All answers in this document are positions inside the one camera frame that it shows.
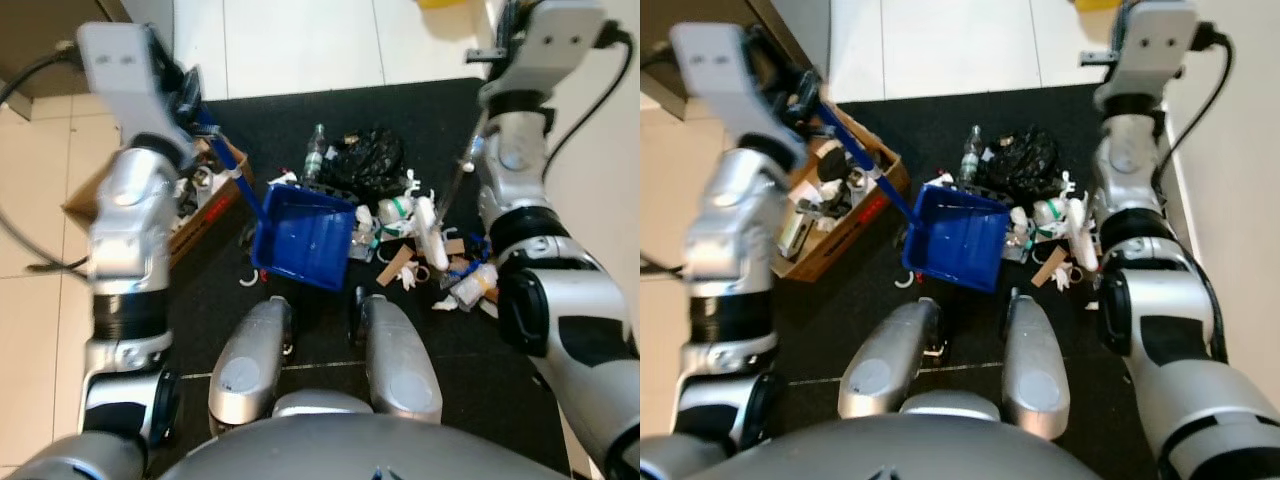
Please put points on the black floor mat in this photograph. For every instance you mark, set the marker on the black floor mat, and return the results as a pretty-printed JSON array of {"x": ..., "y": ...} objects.
[
  {"x": 975, "y": 320},
  {"x": 320, "y": 325}
]

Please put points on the black plastic rubbish bag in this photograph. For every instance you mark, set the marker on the black plastic rubbish bag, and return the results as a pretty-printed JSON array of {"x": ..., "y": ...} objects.
[
  {"x": 365, "y": 160},
  {"x": 1020, "y": 160}
]

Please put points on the silver left robot foot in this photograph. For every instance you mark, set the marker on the silver left robot foot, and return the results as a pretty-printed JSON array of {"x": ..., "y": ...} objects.
[
  {"x": 248, "y": 365},
  {"x": 885, "y": 365}
]

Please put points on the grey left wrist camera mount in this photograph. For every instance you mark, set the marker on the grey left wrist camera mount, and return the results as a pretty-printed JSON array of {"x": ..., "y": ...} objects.
[
  {"x": 125, "y": 75},
  {"x": 715, "y": 80}
]

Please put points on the clear plastic bottle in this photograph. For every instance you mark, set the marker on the clear plastic bottle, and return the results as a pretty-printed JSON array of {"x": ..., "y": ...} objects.
[
  {"x": 973, "y": 155},
  {"x": 316, "y": 155}
]

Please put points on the silver right robot foot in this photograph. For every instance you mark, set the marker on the silver right robot foot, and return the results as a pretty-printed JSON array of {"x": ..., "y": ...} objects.
[
  {"x": 1035, "y": 365},
  {"x": 400, "y": 360}
]

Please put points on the grey robot torso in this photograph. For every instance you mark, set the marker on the grey robot torso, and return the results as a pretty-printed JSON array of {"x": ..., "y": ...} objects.
[
  {"x": 880, "y": 455},
  {"x": 350, "y": 450}
]

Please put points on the brown cardboard box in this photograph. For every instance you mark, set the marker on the brown cardboard box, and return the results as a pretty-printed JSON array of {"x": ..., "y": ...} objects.
[
  {"x": 215, "y": 205},
  {"x": 850, "y": 235}
]

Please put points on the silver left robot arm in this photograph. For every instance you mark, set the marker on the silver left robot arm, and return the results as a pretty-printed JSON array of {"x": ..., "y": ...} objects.
[
  {"x": 125, "y": 215},
  {"x": 735, "y": 220}
]

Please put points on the silver robot foot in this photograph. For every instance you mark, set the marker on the silver robot foot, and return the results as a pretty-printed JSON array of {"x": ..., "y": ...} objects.
[
  {"x": 885, "y": 365},
  {"x": 248, "y": 365},
  {"x": 1035, "y": 365},
  {"x": 400, "y": 360}
]

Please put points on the white cup with green band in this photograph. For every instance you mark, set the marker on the white cup with green band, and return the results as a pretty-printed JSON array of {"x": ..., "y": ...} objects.
[
  {"x": 1050, "y": 215},
  {"x": 398, "y": 215}
]

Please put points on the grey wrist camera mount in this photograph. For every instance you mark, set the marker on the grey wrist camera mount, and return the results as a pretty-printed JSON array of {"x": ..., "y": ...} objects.
[
  {"x": 125, "y": 75},
  {"x": 715, "y": 80},
  {"x": 1155, "y": 45},
  {"x": 560, "y": 45}
]

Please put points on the white curved plastic piece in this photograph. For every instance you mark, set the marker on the white curved plastic piece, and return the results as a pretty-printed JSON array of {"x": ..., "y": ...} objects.
[
  {"x": 250, "y": 278},
  {"x": 905, "y": 280}
]

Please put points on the blue plastic dustpan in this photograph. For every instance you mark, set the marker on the blue plastic dustpan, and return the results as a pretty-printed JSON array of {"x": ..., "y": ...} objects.
[
  {"x": 305, "y": 235},
  {"x": 960, "y": 240}
]

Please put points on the yellow object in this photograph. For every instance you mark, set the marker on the yellow object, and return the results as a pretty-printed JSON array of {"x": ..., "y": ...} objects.
[
  {"x": 440, "y": 4},
  {"x": 1096, "y": 4}
]

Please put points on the brown cardboard scrap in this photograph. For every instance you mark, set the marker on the brown cardboard scrap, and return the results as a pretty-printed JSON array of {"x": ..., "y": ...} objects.
[
  {"x": 396, "y": 268},
  {"x": 1048, "y": 268}
]

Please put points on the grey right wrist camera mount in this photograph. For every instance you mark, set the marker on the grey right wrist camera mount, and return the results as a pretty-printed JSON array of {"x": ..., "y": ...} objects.
[
  {"x": 1155, "y": 45},
  {"x": 560, "y": 45}
]

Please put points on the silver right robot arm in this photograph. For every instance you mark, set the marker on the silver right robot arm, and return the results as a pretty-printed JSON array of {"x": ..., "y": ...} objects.
[
  {"x": 560, "y": 310},
  {"x": 1170, "y": 330}
]

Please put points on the dark brown cabinet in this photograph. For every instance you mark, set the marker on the dark brown cabinet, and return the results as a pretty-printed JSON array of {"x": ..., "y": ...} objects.
[
  {"x": 40, "y": 30},
  {"x": 790, "y": 40}
]

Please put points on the white plastic bottle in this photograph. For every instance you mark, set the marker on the white plastic bottle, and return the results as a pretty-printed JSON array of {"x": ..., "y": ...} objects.
[
  {"x": 428, "y": 230},
  {"x": 1078, "y": 232}
]

